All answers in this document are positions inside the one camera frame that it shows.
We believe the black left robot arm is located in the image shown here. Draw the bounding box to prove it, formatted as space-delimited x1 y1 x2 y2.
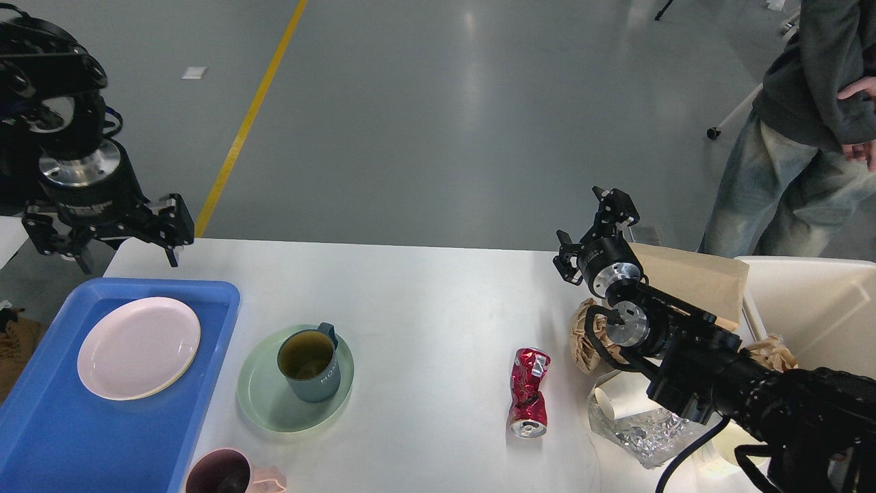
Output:
2 3 194 273

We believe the crushed red soda can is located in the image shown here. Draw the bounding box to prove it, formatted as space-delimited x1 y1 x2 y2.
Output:
508 347 551 439

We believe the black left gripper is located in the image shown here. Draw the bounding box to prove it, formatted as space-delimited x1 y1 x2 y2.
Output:
22 138 195 275

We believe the white paper cup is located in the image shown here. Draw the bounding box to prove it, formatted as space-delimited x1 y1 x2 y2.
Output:
594 379 661 419
710 421 764 470

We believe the brown paper bag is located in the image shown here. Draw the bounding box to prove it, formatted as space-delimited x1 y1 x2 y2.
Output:
630 242 749 331

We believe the blue plastic tray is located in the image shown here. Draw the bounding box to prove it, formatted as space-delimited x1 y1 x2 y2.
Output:
1 278 240 492

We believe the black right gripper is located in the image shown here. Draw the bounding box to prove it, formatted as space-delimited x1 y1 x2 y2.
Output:
553 186 643 299

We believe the white paper cup lower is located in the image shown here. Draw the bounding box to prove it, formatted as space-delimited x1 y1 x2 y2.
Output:
710 421 764 470

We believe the light green plate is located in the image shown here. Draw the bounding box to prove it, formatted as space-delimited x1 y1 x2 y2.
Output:
237 325 355 433

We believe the teal mug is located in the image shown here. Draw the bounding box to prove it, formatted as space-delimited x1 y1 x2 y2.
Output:
276 323 342 403

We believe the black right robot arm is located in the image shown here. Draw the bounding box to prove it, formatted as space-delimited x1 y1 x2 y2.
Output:
553 186 875 492

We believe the pink plate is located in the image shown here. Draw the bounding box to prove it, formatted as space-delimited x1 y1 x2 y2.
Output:
76 296 201 401

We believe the crumpled clear plastic wrap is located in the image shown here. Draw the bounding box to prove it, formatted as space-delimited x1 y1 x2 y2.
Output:
587 370 706 469

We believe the pink mug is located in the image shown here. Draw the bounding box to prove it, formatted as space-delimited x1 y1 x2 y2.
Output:
183 447 288 492

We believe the white office chair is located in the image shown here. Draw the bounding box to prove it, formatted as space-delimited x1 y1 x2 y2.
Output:
705 8 800 141

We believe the white plastic bin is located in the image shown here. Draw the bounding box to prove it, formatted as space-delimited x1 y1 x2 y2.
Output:
740 256 875 378

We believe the person in grey hoodie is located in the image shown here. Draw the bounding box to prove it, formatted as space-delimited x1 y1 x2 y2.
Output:
699 1 875 258

